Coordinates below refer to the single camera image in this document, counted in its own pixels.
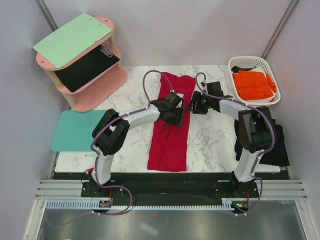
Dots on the black clipboard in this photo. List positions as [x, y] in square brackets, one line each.
[87, 68]

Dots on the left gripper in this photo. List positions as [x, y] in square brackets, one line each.
[177, 121]

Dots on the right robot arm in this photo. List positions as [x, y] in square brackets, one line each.
[245, 170]

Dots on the white cable duct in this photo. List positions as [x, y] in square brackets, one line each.
[74, 204]

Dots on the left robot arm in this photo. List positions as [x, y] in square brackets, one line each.
[111, 131]

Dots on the teal cutting board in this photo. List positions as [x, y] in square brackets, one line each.
[74, 130]

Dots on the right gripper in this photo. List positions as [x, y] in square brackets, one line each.
[197, 96]

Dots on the red t shirt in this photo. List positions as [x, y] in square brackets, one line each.
[168, 149]

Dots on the aluminium rail frame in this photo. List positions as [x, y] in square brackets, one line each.
[271, 189]

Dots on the orange folded t shirt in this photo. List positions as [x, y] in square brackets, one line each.
[252, 85]

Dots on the pink three-tier shelf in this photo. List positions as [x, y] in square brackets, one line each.
[97, 90]

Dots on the mint green board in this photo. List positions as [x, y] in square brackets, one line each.
[65, 44]

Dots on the black t shirt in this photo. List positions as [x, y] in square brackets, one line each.
[280, 150]

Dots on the white plastic basket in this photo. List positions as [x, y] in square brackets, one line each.
[257, 87]

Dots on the dark green garment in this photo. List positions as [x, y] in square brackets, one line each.
[236, 69]

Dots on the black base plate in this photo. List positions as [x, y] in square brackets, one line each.
[170, 189]

